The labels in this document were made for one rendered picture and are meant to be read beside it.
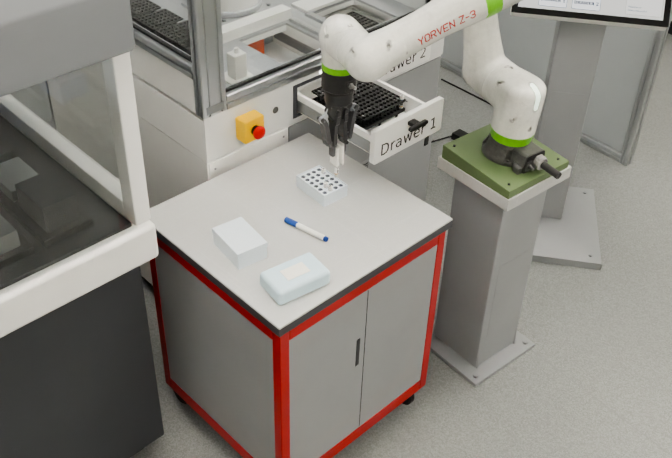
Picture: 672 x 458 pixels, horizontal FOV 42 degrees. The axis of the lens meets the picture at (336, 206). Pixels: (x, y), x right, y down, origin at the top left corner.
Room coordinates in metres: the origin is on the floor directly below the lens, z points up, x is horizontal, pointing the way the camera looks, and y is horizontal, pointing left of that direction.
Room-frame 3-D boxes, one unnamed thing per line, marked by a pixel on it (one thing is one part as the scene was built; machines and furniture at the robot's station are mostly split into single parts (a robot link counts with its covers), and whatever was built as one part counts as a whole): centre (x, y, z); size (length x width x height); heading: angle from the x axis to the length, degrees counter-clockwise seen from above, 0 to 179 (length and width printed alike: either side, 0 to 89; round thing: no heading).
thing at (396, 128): (2.13, -0.20, 0.87); 0.29 x 0.02 x 0.11; 135
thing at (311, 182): (1.97, 0.04, 0.78); 0.12 x 0.08 x 0.04; 41
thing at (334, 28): (1.96, 0.00, 1.22); 0.13 x 0.11 x 0.14; 30
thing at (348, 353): (1.85, 0.11, 0.38); 0.62 x 0.58 x 0.76; 135
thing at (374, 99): (2.27, -0.06, 0.87); 0.22 x 0.18 x 0.06; 45
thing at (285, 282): (1.58, 0.09, 0.78); 0.15 x 0.10 x 0.04; 126
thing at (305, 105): (2.27, -0.05, 0.86); 0.40 x 0.26 x 0.06; 45
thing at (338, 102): (1.96, 0.00, 1.05); 0.08 x 0.07 x 0.09; 131
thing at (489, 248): (2.15, -0.50, 0.38); 0.30 x 0.30 x 0.76; 41
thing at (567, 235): (2.84, -0.84, 0.51); 0.50 x 0.45 x 1.02; 171
